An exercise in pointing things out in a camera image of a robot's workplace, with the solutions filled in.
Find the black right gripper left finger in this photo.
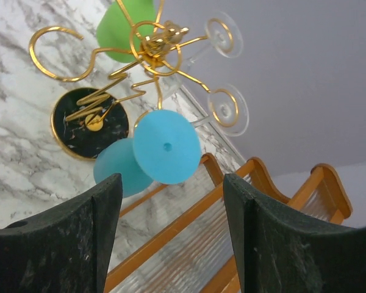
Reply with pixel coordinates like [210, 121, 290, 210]
[0, 174, 123, 292]

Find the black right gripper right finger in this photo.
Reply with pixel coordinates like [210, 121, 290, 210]
[223, 173, 366, 292]

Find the blue plastic goblet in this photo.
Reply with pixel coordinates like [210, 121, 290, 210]
[93, 110, 201, 198]

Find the clear tall wine glass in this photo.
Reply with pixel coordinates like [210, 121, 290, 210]
[191, 84, 249, 137]

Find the green plastic goblet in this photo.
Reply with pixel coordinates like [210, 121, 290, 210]
[96, 0, 156, 51]

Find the wooden ribbed glass rack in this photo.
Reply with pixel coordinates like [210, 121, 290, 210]
[104, 153, 353, 292]

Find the gold wine glass rack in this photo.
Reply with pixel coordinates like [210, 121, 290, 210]
[28, 0, 240, 161]

